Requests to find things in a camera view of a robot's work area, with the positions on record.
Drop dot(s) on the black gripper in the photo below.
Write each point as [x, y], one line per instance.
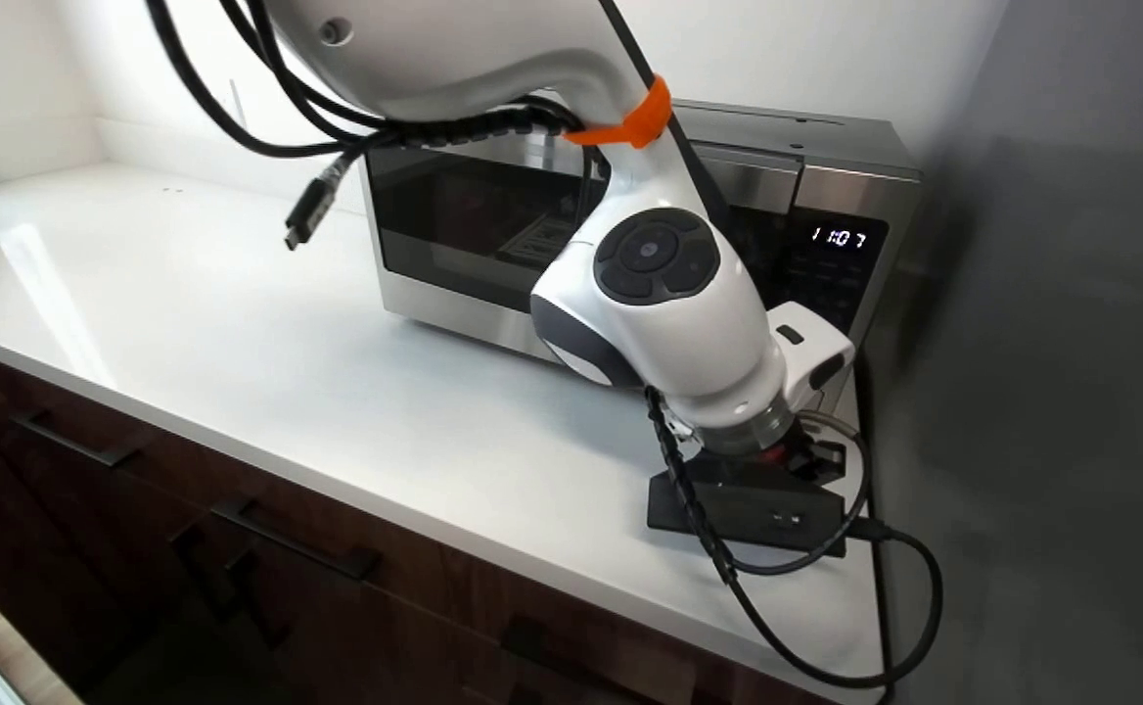
[809, 461]

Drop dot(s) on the stainless steel microwave oven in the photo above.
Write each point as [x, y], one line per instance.
[847, 156]

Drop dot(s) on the microwave door with dark window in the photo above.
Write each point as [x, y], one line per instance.
[468, 237]

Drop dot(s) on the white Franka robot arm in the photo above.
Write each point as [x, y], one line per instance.
[676, 313]

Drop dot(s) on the black microwave control panel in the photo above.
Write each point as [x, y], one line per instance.
[837, 269]

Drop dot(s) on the dark grey tall panel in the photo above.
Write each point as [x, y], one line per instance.
[1055, 391]

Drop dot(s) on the dark wood base cabinet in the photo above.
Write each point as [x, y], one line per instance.
[205, 521]

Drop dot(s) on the wooden cart board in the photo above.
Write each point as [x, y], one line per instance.
[15, 647]

